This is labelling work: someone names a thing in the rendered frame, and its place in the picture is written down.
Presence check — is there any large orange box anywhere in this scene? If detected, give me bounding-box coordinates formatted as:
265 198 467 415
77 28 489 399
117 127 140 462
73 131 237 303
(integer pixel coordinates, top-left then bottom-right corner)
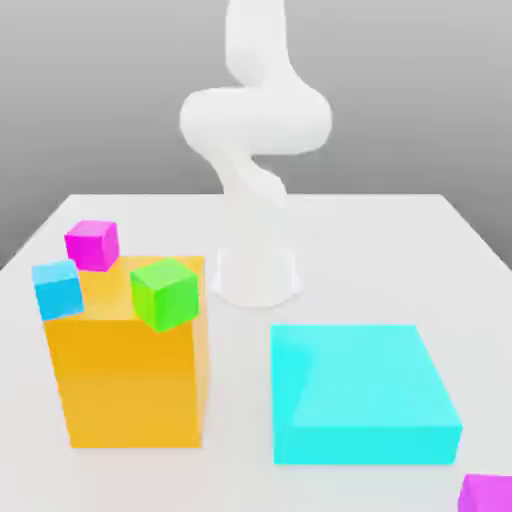
42 255 211 450

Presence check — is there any small magenta cube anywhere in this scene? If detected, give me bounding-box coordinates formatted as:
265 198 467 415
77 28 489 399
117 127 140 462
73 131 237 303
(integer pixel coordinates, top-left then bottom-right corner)
64 219 120 273

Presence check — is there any small blue cube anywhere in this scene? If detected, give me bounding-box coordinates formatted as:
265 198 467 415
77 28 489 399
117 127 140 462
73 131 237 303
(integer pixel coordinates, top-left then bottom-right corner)
31 259 86 322

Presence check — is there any large cyan box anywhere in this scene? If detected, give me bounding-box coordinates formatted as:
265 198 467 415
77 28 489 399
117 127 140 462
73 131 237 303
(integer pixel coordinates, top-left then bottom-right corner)
270 324 464 466

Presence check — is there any small purple cube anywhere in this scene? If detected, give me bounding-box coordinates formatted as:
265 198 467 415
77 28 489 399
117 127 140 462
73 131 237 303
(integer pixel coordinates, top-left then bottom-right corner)
457 473 512 512

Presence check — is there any small green cube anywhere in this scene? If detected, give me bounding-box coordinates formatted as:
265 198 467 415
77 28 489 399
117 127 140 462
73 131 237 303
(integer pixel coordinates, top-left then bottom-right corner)
129 257 200 334

